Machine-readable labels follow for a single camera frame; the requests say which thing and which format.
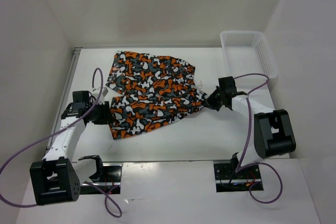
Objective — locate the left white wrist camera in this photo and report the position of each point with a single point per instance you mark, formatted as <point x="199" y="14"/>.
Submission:
<point x="99" y="94"/>

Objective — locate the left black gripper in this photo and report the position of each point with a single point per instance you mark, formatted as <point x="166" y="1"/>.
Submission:
<point x="105" y="118"/>

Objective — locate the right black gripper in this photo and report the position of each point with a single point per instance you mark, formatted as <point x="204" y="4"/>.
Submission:
<point x="210" y="102"/>

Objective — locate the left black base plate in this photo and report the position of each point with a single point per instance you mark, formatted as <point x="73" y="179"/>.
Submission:
<point x="110" y="181"/>

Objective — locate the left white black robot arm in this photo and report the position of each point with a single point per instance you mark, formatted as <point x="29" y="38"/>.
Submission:
<point x="56" y="178"/>

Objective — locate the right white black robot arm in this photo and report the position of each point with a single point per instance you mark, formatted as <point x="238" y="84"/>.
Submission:
<point x="269" y="132"/>

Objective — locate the white plastic basket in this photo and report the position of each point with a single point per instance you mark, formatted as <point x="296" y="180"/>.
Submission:
<point x="247" y="51"/>

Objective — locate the orange camouflage shorts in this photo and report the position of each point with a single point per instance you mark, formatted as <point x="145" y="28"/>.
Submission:
<point x="153" y="92"/>

